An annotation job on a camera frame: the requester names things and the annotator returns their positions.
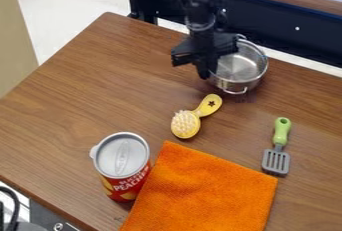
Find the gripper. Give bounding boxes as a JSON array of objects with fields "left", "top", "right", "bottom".
[{"left": 169, "top": 32, "right": 241, "bottom": 81}]

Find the silver pot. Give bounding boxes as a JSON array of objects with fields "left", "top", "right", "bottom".
[{"left": 205, "top": 34, "right": 270, "bottom": 96}]

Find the yellow brush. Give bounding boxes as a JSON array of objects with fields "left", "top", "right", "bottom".
[{"left": 169, "top": 93, "right": 224, "bottom": 140}]

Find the green and grey spatula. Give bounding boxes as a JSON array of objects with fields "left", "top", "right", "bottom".
[{"left": 260, "top": 116, "right": 294, "bottom": 177}]

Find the orange cloth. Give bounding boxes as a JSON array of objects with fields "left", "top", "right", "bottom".
[{"left": 118, "top": 140, "right": 280, "bottom": 231}]

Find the red can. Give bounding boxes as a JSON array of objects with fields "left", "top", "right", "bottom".
[{"left": 88, "top": 131, "right": 153, "bottom": 204}]

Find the black metal frame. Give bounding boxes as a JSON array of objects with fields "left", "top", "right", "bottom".
[{"left": 120, "top": 0, "right": 342, "bottom": 69}]

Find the black cable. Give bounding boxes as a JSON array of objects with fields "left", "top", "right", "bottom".
[{"left": 0, "top": 186, "right": 23, "bottom": 231}]

